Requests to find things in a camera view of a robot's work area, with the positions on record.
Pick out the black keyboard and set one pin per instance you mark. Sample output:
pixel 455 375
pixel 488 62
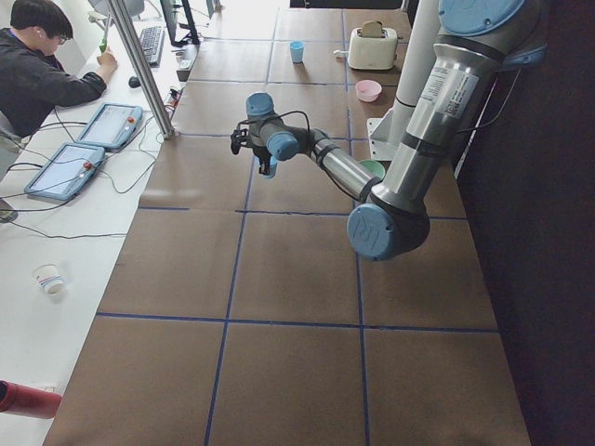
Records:
pixel 151 40

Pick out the teach pendant near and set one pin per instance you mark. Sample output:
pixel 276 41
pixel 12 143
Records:
pixel 66 172

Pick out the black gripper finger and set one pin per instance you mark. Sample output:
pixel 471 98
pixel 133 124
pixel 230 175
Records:
pixel 264 165

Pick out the green bowl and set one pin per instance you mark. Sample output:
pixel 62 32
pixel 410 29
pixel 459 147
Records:
pixel 376 168

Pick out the black computer mouse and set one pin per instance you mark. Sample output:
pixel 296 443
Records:
pixel 134 82

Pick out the teach pendant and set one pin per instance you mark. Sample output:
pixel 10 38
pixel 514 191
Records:
pixel 66 172
pixel 112 126

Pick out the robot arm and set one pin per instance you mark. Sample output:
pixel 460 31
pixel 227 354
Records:
pixel 455 49

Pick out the teach pendant far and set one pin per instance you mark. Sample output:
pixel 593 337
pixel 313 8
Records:
pixel 112 126

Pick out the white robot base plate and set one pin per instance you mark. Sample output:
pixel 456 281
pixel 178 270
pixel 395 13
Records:
pixel 383 137

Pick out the seated person in black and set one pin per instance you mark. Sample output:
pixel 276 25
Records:
pixel 33 81

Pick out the aluminium frame post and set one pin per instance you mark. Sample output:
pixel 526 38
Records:
pixel 128 34

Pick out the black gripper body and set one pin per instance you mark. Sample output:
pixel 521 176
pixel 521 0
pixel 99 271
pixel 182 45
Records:
pixel 261 155

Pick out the cream toaster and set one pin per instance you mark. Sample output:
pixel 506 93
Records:
pixel 372 53

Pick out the light blue cup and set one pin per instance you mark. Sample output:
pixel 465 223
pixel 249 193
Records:
pixel 296 51
pixel 273 169

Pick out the black monitor stand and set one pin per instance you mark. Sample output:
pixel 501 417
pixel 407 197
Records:
pixel 179 23

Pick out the pink bowl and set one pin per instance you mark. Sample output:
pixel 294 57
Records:
pixel 368 90

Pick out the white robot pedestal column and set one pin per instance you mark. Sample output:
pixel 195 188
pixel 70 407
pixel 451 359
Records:
pixel 418 62

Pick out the toast slice in toaster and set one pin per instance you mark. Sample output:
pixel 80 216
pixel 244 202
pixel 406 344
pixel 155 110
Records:
pixel 372 29

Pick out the paper cup on side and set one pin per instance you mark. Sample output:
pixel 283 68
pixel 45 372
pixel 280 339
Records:
pixel 49 278

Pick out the brown paper table cover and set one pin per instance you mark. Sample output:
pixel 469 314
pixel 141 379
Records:
pixel 237 312

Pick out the red cylinder object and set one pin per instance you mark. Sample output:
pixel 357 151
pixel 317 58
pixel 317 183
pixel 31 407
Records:
pixel 28 401

